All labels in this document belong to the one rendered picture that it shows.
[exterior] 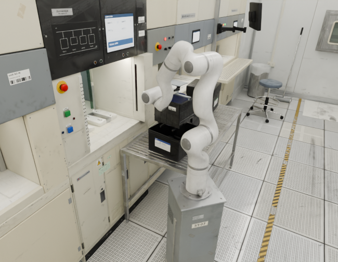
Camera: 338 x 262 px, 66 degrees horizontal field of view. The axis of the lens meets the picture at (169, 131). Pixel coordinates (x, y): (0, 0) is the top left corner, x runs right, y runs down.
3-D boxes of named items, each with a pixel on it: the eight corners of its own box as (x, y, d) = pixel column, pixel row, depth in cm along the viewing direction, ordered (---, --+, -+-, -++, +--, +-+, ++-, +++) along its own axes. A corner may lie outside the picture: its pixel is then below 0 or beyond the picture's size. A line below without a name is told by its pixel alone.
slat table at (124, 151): (186, 251, 204) (193, 174, 169) (125, 222, 229) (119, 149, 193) (232, 167, 307) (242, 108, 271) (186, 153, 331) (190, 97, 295)
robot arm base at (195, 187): (216, 197, 150) (220, 171, 142) (186, 202, 145) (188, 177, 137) (203, 177, 166) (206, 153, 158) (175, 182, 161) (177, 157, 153)
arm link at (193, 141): (212, 164, 147) (218, 127, 136) (191, 178, 136) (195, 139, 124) (196, 156, 155) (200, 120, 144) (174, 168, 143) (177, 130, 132)
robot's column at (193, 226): (212, 282, 183) (227, 200, 148) (175, 292, 176) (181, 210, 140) (197, 248, 207) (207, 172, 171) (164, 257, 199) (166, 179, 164)
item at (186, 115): (152, 125, 187) (152, 82, 173) (169, 116, 202) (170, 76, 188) (180, 134, 175) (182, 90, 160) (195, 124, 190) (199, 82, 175)
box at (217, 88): (211, 115, 254) (214, 90, 243) (184, 109, 264) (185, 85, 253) (219, 105, 278) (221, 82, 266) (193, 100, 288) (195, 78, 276)
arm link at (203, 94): (185, 146, 142) (204, 136, 152) (203, 154, 134) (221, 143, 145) (187, 52, 121) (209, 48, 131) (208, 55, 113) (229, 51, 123)
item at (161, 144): (147, 148, 195) (147, 128, 187) (169, 135, 215) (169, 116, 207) (178, 162, 181) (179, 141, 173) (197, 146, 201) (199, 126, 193)
